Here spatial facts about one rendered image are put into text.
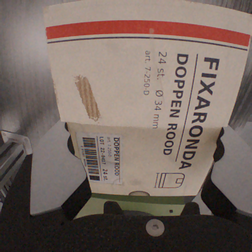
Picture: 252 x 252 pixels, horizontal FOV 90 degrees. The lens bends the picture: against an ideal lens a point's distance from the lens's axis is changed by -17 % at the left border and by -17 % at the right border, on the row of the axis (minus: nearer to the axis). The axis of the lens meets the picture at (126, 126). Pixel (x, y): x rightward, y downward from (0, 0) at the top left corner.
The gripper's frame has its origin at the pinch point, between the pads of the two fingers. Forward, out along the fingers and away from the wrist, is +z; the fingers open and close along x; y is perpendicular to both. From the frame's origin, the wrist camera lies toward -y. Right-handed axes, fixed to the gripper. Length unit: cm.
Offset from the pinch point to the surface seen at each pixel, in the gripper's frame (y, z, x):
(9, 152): 14.7, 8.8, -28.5
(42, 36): -7.2, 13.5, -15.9
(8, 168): 17.7, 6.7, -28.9
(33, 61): -3.2, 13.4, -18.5
